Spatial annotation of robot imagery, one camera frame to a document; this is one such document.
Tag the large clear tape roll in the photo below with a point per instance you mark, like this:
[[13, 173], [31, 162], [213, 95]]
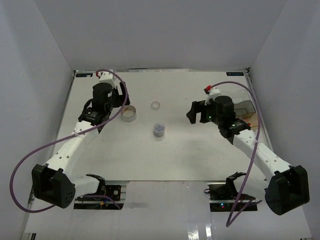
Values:
[[129, 113]]

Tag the clear tiered desk organizer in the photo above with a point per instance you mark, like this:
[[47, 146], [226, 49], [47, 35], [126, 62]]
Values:
[[245, 109]]

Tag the clear cup of paperclips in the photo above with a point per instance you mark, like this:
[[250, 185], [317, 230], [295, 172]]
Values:
[[159, 129]]

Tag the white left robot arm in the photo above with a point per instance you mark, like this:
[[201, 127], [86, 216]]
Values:
[[53, 182]]

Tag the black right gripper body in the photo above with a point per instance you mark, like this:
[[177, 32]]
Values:
[[212, 116]]

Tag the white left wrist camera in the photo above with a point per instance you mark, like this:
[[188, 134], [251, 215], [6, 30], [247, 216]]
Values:
[[106, 77]]

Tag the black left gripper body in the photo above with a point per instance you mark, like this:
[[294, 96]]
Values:
[[116, 102]]

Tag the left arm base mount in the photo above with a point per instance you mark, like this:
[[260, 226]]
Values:
[[113, 199]]

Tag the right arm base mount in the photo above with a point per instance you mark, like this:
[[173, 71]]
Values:
[[221, 199]]

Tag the small clear tape roll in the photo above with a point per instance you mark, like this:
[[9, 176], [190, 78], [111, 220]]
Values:
[[155, 105]]

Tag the blue label sticker right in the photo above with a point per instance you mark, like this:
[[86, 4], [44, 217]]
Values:
[[234, 74]]

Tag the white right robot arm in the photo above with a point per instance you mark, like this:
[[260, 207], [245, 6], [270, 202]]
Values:
[[285, 187]]

